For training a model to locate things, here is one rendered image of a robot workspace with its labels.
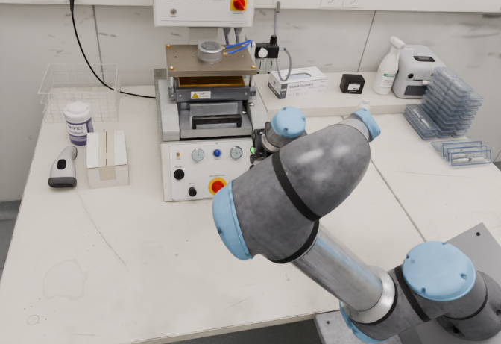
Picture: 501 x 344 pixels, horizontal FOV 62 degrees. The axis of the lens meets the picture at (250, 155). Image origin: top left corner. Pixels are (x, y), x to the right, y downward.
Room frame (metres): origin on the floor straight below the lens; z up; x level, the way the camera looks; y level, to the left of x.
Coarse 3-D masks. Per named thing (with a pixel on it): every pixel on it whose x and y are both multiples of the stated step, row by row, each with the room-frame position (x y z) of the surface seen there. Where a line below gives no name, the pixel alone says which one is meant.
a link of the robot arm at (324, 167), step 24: (360, 120) 0.77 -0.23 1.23; (288, 144) 0.48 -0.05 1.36; (312, 144) 0.46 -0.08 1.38; (336, 144) 0.46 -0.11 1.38; (360, 144) 0.48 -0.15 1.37; (288, 168) 0.43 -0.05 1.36; (312, 168) 0.42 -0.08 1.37; (336, 168) 0.43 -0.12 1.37; (360, 168) 0.45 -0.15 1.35; (312, 192) 0.40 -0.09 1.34; (336, 192) 0.41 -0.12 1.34
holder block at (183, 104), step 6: (180, 102) 1.10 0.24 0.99; (186, 102) 1.11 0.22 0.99; (192, 102) 1.11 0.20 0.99; (198, 102) 1.12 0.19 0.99; (204, 102) 1.12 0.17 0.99; (210, 102) 1.13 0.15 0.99; (216, 102) 1.14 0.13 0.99; (222, 102) 1.14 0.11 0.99; (228, 102) 1.15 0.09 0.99; (234, 102) 1.15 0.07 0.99; (240, 102) 1.16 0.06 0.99; (180, 108) 1.10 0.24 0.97; (186, 108) 1.11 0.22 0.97
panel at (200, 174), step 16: (176, 144) 0.98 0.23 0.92; (192, 144) 1.00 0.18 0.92; (208, 144) 1.01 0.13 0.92; (224, 144) 1.02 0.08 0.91; (240, 144) 1.04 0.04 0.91; (176, 160) 0.96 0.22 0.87; (192, 160) 0.97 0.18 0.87; (208, 160) 0.99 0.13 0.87; (224, 160) 1.00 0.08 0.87; (240, 160) 1.02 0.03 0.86; (192, 176) 0.95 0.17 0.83; (208, 176) 0.97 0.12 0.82; (224, 176) 0.98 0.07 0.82; (176, 192) 0.92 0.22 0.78; (208, 192) 0.95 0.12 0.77
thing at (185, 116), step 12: (192, 108) 1.07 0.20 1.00; (204, 108) 1.08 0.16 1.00; (216, 108) 1.09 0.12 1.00; (228, 108) 1.10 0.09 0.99; (240, 108) 1.15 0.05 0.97; (180, 120) 1.04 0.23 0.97; (180, 132) 0.99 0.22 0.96; (192, 132) 1.00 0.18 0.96; (204, 132) 1.01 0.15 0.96; (216, 132) 1.02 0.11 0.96; (228, 132) 1.03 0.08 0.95; (240, 132) 1.05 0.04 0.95
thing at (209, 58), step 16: (176, 48) 1.24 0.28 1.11; (192, 48) 1.26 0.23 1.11; (208, 48) 1.19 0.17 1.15; (224, 48) 1.24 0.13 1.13; (240, 48) 1.23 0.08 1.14; (176, 64) 1.13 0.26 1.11; (192, 64) 1.14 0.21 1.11; (208, 64) 1.16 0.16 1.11; (224, 64) 1.17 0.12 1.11; (240, 64) 1.19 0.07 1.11
